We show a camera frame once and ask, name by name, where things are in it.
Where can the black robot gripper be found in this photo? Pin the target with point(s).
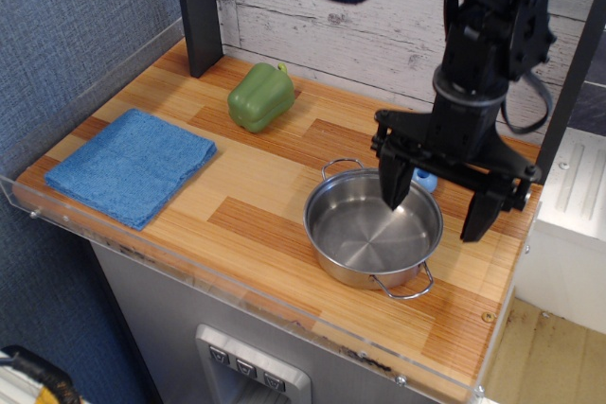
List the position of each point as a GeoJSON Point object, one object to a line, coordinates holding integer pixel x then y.
{"type": "Point", "coordinates": [457, 141]}

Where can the stainless steel pot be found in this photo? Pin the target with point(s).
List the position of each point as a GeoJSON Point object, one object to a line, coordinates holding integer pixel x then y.
{"type": "Point", "coordinates": [361, 242]}

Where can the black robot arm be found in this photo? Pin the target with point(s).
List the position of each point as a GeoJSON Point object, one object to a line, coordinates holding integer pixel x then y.
{"type": "Point", "coordinates": [489, 44]}

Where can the blue grey toy scoop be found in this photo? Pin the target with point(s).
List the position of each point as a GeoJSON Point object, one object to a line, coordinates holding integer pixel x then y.
{"type": "Point", "coordinates": [425, 179]}

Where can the white side cabinet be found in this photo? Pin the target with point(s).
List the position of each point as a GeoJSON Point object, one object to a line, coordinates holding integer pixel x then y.
{"type": "Point", "coordinates": [562, 268]}

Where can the green toy bell pepper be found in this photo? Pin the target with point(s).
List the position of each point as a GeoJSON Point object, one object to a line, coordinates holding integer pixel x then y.
{"type": "Point", "coordinates": [265, 93]}

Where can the silver dispenser button panel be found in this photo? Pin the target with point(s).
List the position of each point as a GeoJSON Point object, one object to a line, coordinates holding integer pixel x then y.
{"type": "Point", "coordinates": [237, 372]}

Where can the silver toy fridge cabinet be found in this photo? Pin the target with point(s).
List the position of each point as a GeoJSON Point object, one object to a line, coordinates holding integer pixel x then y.
{"type": "Point", "coordinates": [163, 314]}

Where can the folded blue cloth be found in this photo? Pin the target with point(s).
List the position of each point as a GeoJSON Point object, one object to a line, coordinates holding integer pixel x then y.
{"type": "Point", "coordinates": [132, 168]}

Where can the clear acrylic table guard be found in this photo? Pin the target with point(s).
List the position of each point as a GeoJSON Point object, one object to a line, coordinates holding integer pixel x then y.
{"type": "Point", "coordinates": [235, 231]}

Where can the black yellow bag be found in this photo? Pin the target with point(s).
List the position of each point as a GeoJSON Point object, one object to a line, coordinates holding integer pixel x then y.
{"type": "Point", "coordinates": [29, 378]}

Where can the dark right shelf post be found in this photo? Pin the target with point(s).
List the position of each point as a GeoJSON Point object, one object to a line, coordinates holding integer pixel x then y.
{"type": "Point", "coordinates": [578, 69]}

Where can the dark shelf post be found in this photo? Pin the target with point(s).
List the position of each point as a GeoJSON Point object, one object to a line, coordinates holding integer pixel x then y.
{"type": "Point", "coordinates": [578, 69]}
{"type": "Point", "coordinates": [202, 33]}

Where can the dark left shelf post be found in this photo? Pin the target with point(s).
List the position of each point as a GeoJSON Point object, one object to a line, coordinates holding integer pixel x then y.
{"type": "Point", "coordinates": [202, 33]}

